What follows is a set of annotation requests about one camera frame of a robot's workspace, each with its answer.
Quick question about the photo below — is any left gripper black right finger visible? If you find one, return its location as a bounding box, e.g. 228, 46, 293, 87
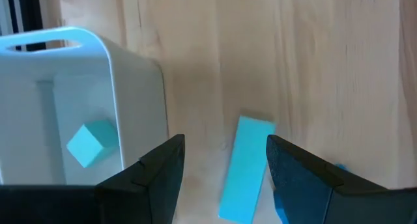
266, 134, 417, 224

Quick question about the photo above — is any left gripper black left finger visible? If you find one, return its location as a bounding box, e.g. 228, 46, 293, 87
0, 133, 186, 224

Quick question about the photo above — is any blue rectangular block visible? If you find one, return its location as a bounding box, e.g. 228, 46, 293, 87
272, 163, 349, 224

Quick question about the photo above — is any teal cube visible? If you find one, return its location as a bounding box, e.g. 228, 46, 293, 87
66, 119, 120, 169

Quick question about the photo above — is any teal rectangular block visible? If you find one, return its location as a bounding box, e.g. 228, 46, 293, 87
217, 115, 277, 224

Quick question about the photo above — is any light grey plastic bin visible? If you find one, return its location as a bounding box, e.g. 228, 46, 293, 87
0, 25, 170, 186

